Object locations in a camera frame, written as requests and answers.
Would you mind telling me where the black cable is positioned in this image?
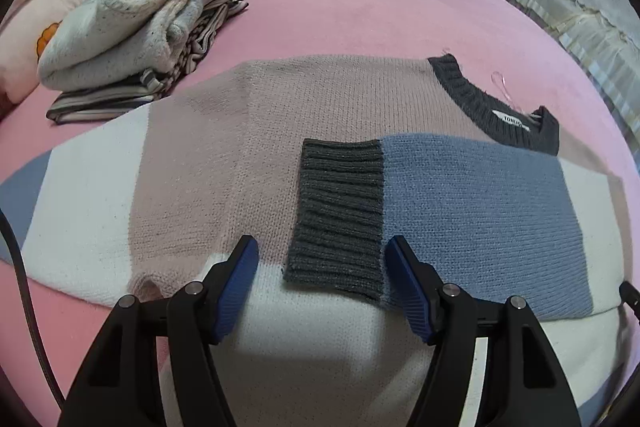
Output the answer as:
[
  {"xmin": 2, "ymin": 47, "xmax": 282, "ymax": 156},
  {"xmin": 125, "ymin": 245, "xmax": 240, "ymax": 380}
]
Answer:
[{"xmin": 0, "ymin": 209, "xmax": 66, "ymax": 408}]

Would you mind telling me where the pink bed blanket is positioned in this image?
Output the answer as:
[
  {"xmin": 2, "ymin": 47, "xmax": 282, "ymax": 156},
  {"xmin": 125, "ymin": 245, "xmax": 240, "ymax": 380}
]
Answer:
[{"xmin": 0, "ymin": 0, "xmax": 640, "ymax": 427}]

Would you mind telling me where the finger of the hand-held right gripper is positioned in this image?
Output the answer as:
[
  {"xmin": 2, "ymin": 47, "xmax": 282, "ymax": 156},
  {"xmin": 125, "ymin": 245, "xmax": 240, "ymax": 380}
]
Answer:
[{"xmin": 619, "ymin": 281, "xmax": 640, "ymax": 324}]

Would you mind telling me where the clear plastic hanger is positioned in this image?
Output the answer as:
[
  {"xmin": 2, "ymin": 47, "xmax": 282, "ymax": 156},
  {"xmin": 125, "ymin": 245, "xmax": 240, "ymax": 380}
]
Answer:
[{"xmin": 440, "ymin": 48, "xmax": 543, "ymax": 125}]

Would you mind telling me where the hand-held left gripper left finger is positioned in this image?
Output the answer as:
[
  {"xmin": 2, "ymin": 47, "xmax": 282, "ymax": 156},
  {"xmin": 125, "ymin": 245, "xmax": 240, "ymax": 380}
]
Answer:
[{"xmin": 57, "ymin": 235, "xmax": 260, "ymax": 427}]

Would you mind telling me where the pink pillow with orange print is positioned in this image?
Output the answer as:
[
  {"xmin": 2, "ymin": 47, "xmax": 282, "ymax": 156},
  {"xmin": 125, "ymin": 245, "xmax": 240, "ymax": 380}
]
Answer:
[{"xmin": 0, "ymin": 0, "xmax": 143, "ymax": 105}]

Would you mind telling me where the bed with lace cover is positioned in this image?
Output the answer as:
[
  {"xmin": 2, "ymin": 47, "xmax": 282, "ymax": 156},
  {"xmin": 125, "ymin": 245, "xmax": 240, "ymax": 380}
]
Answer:
[{"xmin": 507, "ymin": 0, "xmax": 640, "ymax": 132}]

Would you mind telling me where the colour block knit sweater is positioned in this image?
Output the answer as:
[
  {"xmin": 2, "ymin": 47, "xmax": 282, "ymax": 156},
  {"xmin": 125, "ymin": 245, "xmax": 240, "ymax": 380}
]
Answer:
[{"xmin": 0, "ymin": 55, "xmax": 636, "ymax": 427}]

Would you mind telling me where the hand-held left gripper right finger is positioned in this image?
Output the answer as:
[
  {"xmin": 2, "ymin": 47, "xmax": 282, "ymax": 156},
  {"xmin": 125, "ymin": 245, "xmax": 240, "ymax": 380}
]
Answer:
[{"xmin": 384, "ymin": 236, "xmax": 583, "ymax": 427}]

